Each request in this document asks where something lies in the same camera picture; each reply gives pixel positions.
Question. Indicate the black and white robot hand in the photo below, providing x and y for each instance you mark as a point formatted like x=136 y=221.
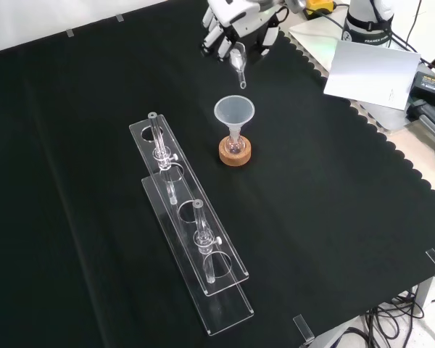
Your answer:
x=235 y=16

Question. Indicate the clear plastic funnel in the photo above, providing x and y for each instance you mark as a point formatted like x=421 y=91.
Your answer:
x=234 y=110

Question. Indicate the small glass round-bottom flask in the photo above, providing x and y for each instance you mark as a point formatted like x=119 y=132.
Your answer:
x=236 y=146

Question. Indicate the clear acrylic funnel stand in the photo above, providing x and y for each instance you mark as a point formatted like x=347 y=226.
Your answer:
x=195 y=232

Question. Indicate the yellow stop button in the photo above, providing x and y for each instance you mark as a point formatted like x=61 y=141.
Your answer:
x=319 y=4

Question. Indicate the pale board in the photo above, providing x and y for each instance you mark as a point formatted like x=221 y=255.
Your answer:
x=369 y=76

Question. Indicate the black power adapter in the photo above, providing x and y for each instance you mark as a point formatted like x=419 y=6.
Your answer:
x=431 y=85

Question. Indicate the black bench cloth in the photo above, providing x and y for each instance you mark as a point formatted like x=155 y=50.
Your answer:
x=76 y=181

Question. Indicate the grey metal mount plate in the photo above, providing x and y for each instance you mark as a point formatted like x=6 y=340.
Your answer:
x=388 y=117

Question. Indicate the grey bench frame leg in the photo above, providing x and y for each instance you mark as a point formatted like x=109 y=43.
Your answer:
x=426 y=290

